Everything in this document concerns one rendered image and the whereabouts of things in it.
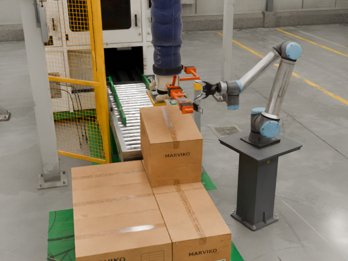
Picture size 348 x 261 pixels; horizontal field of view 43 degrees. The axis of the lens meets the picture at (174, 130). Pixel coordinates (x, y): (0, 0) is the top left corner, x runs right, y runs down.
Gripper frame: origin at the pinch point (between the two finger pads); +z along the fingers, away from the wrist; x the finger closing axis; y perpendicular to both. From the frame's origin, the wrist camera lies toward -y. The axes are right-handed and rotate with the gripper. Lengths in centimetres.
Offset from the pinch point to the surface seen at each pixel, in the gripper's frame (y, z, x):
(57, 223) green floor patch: 48, 111, -129
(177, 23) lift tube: 16.6, 7.9, 45.9
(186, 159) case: -5, 7, -52
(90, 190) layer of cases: 5, 80, -75
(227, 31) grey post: 337, -145, -24
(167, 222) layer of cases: -50, 32, -75
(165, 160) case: -5, 23, -51
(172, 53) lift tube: 16.5, 12.0, 24.8
